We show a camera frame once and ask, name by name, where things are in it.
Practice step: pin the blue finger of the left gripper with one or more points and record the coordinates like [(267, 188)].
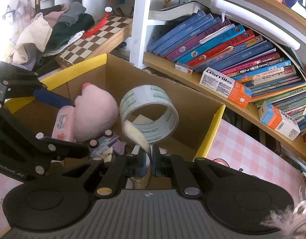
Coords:
[(52, 99)]

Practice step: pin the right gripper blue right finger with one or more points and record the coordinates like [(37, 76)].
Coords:
[(156, 161)]

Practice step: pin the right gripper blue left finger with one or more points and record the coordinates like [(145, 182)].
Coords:
[(141, 164)]

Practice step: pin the cream wrist watch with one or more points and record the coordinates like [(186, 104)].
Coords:
[(133, 134)]

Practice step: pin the clear packing tape roll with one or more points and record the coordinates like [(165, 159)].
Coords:
[(153, 103)]

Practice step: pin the pink rectangular case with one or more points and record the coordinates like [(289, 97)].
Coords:
[(63, 127)]

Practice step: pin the pink plush toy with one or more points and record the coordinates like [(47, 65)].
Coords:
[(96, 111)]

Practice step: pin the white sponge block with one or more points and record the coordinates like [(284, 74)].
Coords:
[(137, 147)]

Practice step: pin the blue purple toy keychain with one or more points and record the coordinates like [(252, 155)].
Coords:
[(107, 147)]

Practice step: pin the yellow cardboard box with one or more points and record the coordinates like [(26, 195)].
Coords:
[(53, 119)]

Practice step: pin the pile of clothes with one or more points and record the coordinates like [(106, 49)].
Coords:
[(47, 34)]

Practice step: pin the pink checkered table mat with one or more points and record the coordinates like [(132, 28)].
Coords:
[(232, 146)]

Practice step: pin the wooden chessboard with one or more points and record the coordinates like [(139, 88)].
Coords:
[(115, 30)]

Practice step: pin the white orange medicine box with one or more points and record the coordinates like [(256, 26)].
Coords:
[(227, 87)]

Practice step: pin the red tassel ornament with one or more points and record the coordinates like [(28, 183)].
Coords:
[(99, 25)]

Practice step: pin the small orange white box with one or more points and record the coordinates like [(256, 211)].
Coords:
[(279, 121)]

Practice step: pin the row of leaning books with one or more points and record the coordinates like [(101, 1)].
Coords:
[(273, 72)]

